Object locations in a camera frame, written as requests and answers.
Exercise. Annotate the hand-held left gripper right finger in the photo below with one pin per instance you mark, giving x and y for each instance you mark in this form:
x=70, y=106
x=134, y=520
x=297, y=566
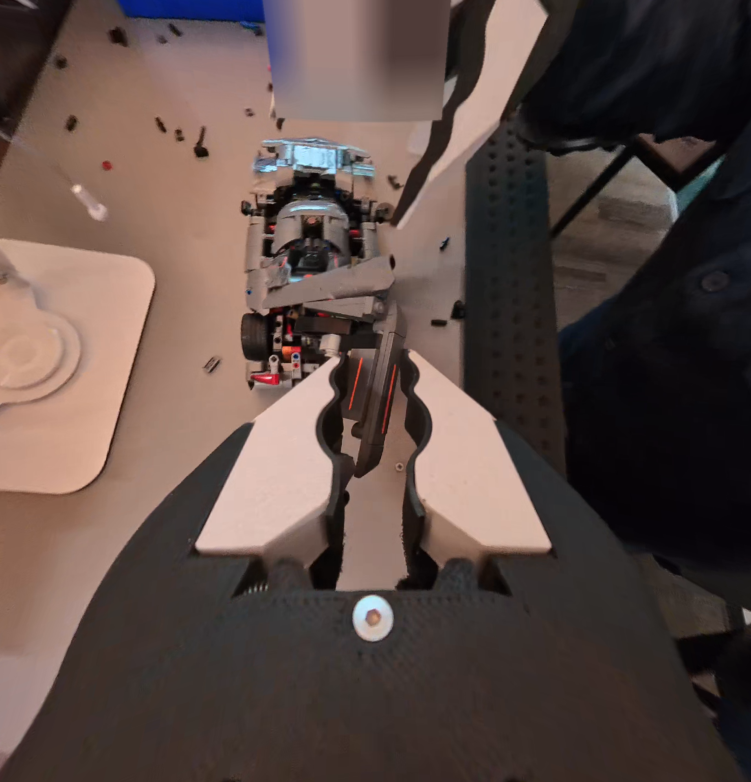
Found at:
x=473, y=489

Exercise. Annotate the blue plastic bin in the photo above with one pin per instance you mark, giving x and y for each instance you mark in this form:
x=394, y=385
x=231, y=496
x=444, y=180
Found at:
x=186, y=7

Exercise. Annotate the black perforated plate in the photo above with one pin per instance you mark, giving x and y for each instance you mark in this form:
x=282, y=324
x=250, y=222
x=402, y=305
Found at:
x=510, y=275

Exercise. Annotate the person's dark clothing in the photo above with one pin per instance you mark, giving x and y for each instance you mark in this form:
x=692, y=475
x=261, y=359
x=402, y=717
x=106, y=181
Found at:
x=656, y=397

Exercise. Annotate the grey and black lego door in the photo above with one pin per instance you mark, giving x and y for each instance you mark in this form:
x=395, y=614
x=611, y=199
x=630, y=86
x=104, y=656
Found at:
x=375, y=391

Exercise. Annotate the grey lego car model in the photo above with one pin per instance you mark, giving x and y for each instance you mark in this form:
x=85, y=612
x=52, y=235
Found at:
x=314, y=214

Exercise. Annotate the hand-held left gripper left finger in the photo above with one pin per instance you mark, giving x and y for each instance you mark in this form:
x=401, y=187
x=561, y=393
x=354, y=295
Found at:
x=271, y=476

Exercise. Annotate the scattered small lego pieces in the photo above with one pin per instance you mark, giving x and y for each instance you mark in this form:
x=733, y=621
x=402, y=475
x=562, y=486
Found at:
x=200, y=148

